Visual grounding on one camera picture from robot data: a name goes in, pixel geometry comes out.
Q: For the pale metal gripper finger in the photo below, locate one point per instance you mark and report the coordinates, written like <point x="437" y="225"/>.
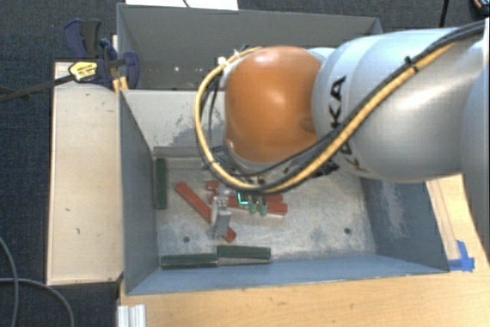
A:
<point x="215" y="220"/>
<point x="226" y="220"/>

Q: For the red-brown flat block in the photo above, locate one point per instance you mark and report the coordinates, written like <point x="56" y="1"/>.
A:
<point x="276" y="206"/>
<point x="213" y="185"/>
<point x="193" y="200"/>

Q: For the grey metal bin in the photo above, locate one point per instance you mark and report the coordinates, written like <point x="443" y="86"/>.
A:
<point x="268" y="241"/>

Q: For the pale wood flat board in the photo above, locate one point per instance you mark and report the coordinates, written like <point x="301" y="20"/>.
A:
<point x="84" y="184"/>

